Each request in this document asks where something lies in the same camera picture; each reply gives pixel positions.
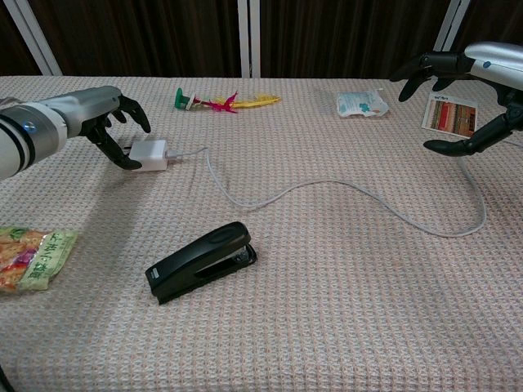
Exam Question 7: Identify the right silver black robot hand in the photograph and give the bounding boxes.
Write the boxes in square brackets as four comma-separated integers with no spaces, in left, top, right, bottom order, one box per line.
[390,40,523,158]

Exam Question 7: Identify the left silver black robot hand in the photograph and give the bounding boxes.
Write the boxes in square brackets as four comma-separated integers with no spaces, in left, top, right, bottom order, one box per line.
[63,85,152,171]

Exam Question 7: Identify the white charger block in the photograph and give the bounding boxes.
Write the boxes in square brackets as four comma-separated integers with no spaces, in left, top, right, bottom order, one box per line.
[129,139,169,172]

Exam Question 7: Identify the white cable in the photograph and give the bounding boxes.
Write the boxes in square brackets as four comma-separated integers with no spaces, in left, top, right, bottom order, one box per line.
[165,138,523,238]

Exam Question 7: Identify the red striped picture card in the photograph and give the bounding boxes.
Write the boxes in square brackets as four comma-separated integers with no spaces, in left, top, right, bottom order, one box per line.
[421,91,479,138]

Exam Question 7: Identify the dark brown curtain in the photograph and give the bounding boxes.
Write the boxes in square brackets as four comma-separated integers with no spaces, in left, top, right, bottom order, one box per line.
[0,0,523,78]

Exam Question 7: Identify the feather shuttlecock with green base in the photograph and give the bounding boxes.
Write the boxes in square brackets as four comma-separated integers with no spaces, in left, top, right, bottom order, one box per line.
[174,87,282,114]

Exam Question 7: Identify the white wet wipes packet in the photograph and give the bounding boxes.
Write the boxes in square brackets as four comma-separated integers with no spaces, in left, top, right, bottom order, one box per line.
[335,90,389,119]

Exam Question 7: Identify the green snack packet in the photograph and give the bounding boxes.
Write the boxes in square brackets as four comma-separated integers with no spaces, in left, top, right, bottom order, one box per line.
[0,226,78,297]

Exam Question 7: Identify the black stapler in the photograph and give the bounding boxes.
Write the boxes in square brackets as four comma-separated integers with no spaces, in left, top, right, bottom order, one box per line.
[145,220,258,305]

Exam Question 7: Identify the woven beige tablecloth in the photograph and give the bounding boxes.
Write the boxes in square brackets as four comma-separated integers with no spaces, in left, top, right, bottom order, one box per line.
[0,75,523,392]

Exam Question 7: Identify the slanted white frame post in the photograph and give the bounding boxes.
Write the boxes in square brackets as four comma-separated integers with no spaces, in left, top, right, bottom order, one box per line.
[432,0,471,52]
[6,0,62,77]

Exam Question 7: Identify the upright white frame post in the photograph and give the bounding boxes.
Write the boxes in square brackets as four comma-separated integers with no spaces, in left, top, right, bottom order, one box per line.
[237,0,262,78]

